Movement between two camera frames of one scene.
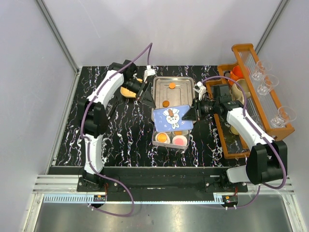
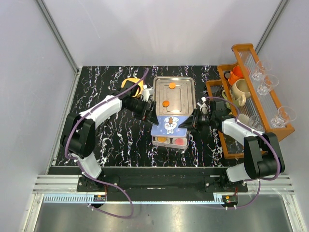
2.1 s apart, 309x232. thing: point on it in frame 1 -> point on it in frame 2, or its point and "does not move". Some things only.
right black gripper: (194, 113) -> (192, 122)
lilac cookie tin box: (177, 139) does not move
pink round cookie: (178, 141) does not move
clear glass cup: (285, 114) does not move
